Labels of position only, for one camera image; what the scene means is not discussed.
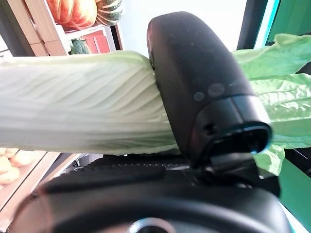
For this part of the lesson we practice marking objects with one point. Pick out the green toy broccoli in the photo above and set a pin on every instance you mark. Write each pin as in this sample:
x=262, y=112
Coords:
x=79, y=47

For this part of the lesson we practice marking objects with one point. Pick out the small orange pumpkin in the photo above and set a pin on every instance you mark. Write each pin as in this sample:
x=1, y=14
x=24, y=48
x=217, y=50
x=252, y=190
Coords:
x=73, y=14

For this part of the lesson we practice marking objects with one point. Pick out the green striped pumpkin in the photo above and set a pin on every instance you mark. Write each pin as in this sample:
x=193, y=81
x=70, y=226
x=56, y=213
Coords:
x=109, y=12

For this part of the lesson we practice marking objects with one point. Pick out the wooden slat crate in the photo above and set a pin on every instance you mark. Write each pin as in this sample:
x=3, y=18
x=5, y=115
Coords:
x=24, y=189
x=48, y=43

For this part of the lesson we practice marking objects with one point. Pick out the toy napa cabbage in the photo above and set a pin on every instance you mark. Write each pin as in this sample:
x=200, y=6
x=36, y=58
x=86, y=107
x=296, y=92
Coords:
x=73, y=97

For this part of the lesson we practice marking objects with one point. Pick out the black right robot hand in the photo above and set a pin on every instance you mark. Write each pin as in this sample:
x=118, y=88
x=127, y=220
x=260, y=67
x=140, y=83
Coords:
x=194, y=72

